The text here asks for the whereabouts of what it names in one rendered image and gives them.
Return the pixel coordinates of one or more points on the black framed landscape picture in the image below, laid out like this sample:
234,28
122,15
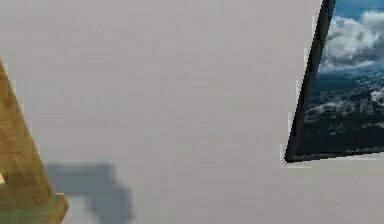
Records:
346,100

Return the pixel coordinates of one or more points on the brown wooden furniture piece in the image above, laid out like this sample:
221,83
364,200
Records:
20,160

